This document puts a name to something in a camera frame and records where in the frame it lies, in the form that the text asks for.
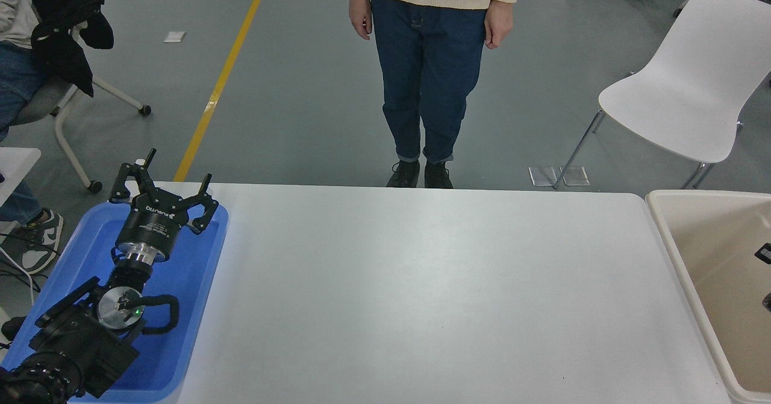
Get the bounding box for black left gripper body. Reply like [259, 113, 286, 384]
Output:
[116, 189, 189, 252]

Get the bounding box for white floor cable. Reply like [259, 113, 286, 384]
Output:
[0, 246, 38, 306]

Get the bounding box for small white side table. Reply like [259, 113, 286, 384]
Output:
[0, 147, 42, 207]

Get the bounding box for seated person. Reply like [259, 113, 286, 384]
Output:
[0, 0, 64, 275]

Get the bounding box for standing person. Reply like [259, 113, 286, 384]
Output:
[345, 0, 528, 189]

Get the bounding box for large pale bin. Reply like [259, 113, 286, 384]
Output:
[645, 189, 771, 404]

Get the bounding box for small black floor object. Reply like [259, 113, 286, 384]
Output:
[0, 315, 28, 342]

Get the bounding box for black jacket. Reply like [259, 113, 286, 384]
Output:
[21, 0, 115, 98]

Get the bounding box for blue plastic tray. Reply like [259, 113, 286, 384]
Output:
[0, 201, 229, 403]

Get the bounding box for black floor cable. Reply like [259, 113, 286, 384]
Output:
[0, 232, 61, 293]

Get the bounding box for grey wheeled chair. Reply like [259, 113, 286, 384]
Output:
[11, 22, 152, 194]

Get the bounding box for standing person's left hand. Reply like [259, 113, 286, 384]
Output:
[484, 2, 514, 50]

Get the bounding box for white shell chair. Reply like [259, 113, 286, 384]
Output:
[553, 0, 771, 190]

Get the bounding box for standing person's right hand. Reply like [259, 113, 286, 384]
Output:
[348, 0, 373, 41]

